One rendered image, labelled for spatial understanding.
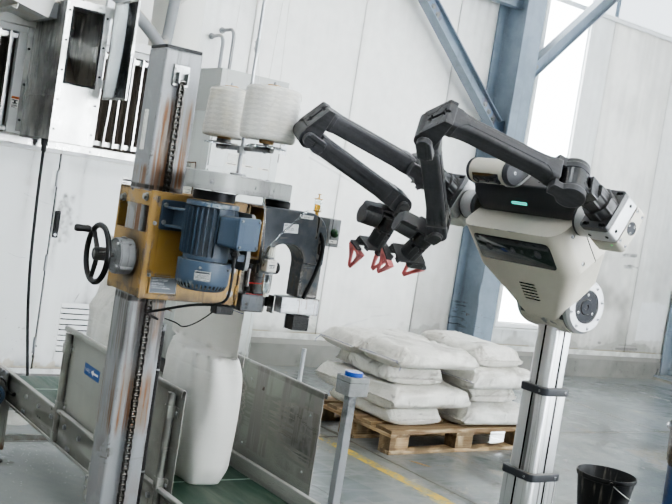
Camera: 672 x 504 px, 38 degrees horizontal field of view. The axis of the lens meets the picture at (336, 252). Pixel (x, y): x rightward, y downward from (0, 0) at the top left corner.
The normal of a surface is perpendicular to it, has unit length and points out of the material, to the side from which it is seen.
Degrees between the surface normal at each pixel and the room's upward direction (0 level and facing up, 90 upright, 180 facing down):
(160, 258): 90
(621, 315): 90
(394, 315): 90
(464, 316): 90
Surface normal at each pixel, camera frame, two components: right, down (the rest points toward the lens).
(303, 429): -0.81, -0.10
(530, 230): -0.40, -0.82
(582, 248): 0.57, 0.13
